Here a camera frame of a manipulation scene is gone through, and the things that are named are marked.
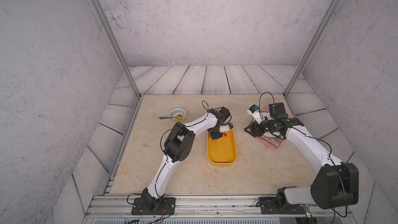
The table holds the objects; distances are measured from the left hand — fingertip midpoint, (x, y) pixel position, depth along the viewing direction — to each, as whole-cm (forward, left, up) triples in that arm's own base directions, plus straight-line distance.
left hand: (216, 135), depth 98 cm
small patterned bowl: (+15, +24, +2) cm, 29 cm away
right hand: (-4, -18, +16) cm, 24 cm away
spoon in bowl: (+11, +34, +5) cm, 36 cm away
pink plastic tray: (-6, -34, 0) cm, 35 cm away
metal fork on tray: (-7, -35, 0) cm, 36 cm away
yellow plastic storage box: (-11, -4, -1) cm, 11 cm away
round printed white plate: (-13, -23, +21) cm, 34 cm away
